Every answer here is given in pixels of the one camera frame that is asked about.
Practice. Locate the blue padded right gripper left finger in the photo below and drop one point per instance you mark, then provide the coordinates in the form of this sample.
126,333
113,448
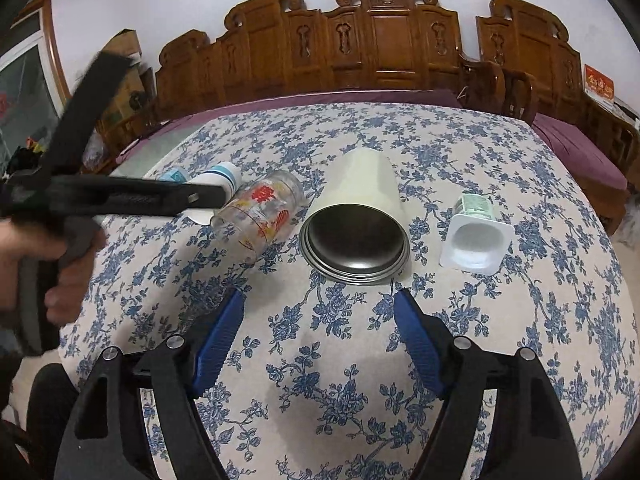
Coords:
105,437

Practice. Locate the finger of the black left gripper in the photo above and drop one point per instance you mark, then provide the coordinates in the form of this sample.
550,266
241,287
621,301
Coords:
91,97

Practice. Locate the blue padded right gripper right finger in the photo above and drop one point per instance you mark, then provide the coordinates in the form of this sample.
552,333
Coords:
530,436

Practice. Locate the small clear plastic blue-label cup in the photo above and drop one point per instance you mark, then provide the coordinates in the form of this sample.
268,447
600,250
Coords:
174,175

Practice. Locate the white paper cup blue band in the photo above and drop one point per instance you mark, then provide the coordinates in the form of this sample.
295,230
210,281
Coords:
224,174

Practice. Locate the clear glass red print cup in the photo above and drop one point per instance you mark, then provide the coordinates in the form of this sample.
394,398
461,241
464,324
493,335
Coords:
258,215

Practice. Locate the white plastic yogurt cup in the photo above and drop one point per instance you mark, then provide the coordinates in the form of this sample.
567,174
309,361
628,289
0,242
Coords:
476,241

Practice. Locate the cream steel-lined tumbler cup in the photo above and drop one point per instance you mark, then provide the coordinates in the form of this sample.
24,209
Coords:
355,231

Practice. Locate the person's left hand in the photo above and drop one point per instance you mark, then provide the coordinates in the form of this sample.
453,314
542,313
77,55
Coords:
63,300

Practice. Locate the wood framed glass door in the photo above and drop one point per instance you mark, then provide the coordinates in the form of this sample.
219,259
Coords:
34,90

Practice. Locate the lower cardboard box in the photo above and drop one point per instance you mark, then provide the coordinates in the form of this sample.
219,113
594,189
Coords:
122,95

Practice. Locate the cardboard box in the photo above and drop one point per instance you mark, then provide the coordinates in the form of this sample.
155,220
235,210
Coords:
124,43
122,95

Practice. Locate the top cardboard box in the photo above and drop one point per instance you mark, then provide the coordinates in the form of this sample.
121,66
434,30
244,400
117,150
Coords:
124,43

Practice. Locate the blue floral tablecloth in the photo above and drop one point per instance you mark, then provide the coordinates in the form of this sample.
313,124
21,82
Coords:
318,384

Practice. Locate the purple armchair cushion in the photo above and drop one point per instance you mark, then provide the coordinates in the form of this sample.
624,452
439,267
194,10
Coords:
578,154

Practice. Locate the carved wooden sofa bench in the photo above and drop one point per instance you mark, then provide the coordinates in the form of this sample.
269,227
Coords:
274,48

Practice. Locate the red gift box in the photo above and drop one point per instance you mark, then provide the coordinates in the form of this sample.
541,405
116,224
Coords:
598,85

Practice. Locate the carved wooden armchair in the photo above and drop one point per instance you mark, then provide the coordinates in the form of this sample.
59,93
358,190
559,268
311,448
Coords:
544,75

